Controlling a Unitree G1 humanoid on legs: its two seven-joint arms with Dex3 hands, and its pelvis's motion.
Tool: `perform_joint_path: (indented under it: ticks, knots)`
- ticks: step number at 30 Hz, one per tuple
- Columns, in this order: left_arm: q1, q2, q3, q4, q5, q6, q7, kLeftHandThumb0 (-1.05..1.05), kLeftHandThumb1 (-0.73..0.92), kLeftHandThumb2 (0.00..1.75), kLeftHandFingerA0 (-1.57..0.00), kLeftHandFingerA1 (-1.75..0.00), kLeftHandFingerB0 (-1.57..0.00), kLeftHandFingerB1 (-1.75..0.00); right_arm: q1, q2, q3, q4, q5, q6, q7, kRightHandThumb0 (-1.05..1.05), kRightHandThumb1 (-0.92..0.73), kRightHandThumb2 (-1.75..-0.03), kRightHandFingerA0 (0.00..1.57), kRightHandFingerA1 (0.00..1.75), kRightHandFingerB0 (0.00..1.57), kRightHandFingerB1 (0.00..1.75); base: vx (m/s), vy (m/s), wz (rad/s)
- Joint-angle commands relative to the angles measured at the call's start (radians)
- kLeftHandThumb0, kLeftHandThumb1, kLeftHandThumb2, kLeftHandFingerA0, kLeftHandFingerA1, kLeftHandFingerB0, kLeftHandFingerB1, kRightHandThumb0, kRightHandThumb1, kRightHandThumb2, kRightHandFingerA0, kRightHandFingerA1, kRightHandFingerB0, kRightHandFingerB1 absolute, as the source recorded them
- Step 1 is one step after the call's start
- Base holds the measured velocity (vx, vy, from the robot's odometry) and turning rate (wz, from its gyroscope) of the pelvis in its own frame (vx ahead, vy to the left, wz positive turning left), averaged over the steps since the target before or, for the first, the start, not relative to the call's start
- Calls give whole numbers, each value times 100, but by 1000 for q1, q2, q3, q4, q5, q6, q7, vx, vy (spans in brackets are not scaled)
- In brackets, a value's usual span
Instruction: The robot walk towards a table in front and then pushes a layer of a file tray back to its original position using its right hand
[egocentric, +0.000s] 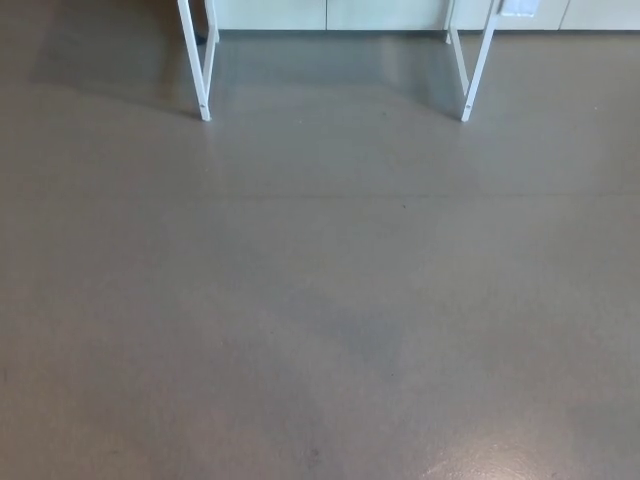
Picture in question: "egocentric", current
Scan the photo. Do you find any small white sheet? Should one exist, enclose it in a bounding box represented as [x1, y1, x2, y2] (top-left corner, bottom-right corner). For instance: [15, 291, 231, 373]
[500, 0, 542, 19]

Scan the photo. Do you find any white table leg frame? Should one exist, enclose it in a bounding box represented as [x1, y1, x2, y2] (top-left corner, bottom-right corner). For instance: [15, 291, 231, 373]
[176, 0, 220, 122]
[445, 0, 502, 123]

